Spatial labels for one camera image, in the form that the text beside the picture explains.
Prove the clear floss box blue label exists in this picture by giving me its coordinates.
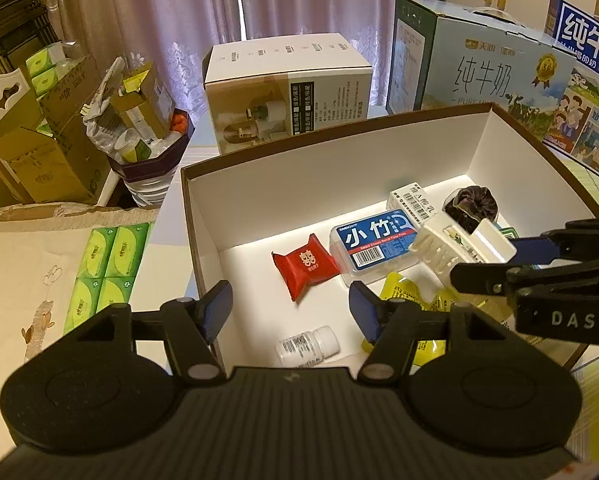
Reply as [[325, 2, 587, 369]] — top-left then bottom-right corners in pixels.
[[329, 210, 420, 288]]

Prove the small open yellow carton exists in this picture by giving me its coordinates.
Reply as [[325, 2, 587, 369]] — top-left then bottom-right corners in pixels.
[[110, 62, 178, 141]]

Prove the purple bin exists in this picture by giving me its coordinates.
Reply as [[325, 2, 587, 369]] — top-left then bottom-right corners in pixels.
[[107, 107, 196, 208]]

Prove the dark blue milk carton box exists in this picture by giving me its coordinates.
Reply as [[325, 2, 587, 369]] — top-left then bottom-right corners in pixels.
[[542, 0, 599, 178]]

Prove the cream printed bedsheet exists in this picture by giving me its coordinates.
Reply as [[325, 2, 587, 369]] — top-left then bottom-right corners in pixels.
[[0, 207, 160, 466]]

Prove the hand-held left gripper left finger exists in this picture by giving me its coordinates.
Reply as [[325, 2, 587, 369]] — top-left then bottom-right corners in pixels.
[[74, 280, 234, 386]]

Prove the yellow snack packet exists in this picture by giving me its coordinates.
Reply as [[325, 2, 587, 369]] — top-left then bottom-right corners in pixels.
[[362, 271, 460, 367]]

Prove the black folded rack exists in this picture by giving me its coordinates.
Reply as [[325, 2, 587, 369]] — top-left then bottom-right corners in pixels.
[[0, 0, 63, 88]]

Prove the green tissue pack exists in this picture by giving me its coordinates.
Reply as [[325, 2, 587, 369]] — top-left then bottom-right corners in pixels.
[[26, 42, 66, 73], [30, 67, 60, 96]]

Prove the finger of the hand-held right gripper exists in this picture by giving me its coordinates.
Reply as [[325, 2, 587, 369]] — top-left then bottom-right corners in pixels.
[[509, 217, 599, 265], [449, 257, 599, 298]]

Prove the white hair claw clip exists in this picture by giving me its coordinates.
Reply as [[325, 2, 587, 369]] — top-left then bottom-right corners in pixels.
[[408, 212, 519, 281]]

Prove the small white pill bottle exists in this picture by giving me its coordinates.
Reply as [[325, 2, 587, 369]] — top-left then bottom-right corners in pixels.
[[276, 325, 340, 368]]

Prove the purple patterned curtain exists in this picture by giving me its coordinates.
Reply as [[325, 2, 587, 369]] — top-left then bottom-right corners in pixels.
[[27, 0, 447, 126]]

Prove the dark purple scrunchie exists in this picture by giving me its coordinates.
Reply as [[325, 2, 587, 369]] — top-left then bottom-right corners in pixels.
[[443, 186, 500, 233]]

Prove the white medicine box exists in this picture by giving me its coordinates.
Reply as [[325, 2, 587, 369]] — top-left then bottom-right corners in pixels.
[[385, 181, 447, 223]]

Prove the brown cardboard storage box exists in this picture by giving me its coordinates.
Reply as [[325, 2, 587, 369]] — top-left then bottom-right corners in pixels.
[[180, 102, 599, 376]]

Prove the flat cardboard sheet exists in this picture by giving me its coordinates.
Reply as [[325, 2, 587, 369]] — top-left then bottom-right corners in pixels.
[[0, 201, 160, 226]]

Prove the green tissue multipack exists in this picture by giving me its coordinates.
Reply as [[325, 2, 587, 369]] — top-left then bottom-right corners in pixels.
[[62, 224, 153, 336]]

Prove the white appliance box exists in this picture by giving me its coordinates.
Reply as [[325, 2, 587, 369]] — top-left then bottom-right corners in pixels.
[[202, 32, 373, 156]]

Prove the large open cardboard box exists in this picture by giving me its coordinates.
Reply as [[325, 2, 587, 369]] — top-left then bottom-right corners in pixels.
[[0, 52, 113, 206]]

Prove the white carved chair back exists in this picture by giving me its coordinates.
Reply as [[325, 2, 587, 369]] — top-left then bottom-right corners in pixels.
[[0, 72, 34, 143]]

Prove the red candy packet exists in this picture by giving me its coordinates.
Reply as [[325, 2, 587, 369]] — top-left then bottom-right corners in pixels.
[[272, 232, 341, 303]]

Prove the light blue milk carton box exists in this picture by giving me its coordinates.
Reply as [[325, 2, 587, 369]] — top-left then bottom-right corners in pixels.
[[385, 0, 577, 148]]

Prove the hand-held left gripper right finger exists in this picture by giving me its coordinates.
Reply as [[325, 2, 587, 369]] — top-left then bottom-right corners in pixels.
[[348, 280, 517, 385]]

